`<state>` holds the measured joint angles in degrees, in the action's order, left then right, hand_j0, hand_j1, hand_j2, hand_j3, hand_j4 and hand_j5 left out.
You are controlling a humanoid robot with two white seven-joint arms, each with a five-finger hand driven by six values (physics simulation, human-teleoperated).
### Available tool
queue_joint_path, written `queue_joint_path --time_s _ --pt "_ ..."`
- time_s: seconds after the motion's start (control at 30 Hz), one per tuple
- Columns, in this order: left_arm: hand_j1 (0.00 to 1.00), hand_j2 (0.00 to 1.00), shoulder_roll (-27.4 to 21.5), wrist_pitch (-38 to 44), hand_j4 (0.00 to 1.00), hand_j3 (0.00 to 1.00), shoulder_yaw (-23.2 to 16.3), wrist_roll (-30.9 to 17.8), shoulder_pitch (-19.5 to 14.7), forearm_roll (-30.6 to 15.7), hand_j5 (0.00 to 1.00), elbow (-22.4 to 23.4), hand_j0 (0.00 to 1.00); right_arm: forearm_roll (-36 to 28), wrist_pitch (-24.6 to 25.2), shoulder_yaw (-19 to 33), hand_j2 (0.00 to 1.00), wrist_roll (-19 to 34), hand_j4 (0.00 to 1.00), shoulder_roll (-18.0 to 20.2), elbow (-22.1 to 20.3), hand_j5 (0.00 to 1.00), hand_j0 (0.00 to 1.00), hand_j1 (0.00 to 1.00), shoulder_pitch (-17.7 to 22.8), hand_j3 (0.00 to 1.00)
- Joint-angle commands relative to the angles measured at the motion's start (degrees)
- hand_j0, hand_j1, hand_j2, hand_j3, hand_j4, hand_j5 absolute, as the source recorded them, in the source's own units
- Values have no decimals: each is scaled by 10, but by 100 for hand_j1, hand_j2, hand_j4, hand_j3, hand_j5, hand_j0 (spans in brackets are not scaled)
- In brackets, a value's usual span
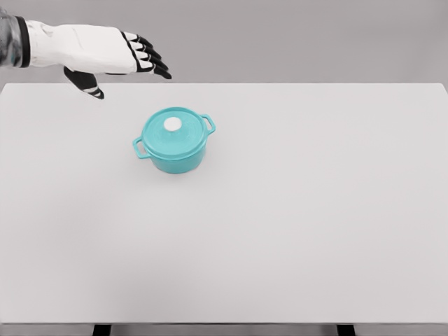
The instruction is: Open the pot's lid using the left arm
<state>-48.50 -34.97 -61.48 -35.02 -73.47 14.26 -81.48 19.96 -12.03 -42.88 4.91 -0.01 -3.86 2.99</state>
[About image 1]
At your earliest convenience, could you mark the teal pot with handles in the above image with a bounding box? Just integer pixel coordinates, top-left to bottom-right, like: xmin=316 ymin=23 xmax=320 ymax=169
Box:
xmin=132 ymin=113 xmax=216 ymax=174

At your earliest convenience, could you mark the teal pot lid white knob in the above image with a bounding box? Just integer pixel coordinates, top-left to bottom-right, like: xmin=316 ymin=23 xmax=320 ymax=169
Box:
xmin=141 ymin=106 xmax=207 ymax=160

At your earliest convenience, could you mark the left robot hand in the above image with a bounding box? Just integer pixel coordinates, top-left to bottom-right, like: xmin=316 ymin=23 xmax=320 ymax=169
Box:
xmin=61 ymin=24 xmax=173 ymax=101

